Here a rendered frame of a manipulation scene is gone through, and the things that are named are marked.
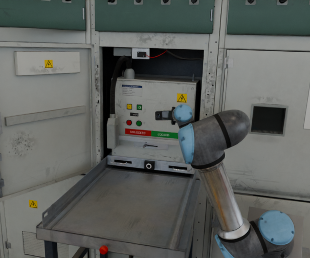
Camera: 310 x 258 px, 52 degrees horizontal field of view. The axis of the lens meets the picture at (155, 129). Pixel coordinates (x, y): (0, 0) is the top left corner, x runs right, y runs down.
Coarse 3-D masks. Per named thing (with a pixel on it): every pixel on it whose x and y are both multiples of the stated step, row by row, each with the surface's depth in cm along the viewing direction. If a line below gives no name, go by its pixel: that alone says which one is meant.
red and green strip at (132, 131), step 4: (128, 128) 191; (128, 132) 191; (132, 132) 191; (136, 132) 190; (140, 132) 190; (144, 132) 189; (148, 132) 188; (152, 132) 188; (156, 132) 187; (160, 132) 187; (164, 132) 186; (168, 132) 186; (152, 136) 188; (156, 136) 188; (160, 136) 187; (164, 136) 187; (168, 136) 186; (172, 136) 186; (176, 136) 185
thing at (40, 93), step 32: (0, 64) 144; (32, 64) 153; (64, 64) 166; (0, 96) 147; (32, 96) 159; (64, 96) 173; (0, 128) 147; (32, 128) 162; (64, 128) 177; (0, 160) 150; (32, 160) 166; (64, 160) 181; (0, 192) 154
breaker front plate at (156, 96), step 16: (128, 80) 184; (128, 96) 186; (144, 96) 184; (160, 96) 182; (176, 96) 180; (192, 96) 178; (128, 112) 188; (144, 112) 186; (192, 112) 180; (144, 128) 188; (160, 128) 186; (176, 128) 184; (128, 144) 193; (160, 144) 188; (176, 160) 189
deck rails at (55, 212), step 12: (96, 168) 183; (84, 180) 168; (96, 180) 178; (192, 180) 166; (72, 192) 155; (84, 192) 163; (192, 192) 167; (60, 204) 144; (72, 204) 151; (48, 216) 135; (60, 216) 140; (180, 216) 144; (48, 228) 131; (180, 228) 126; (180, 240) 126
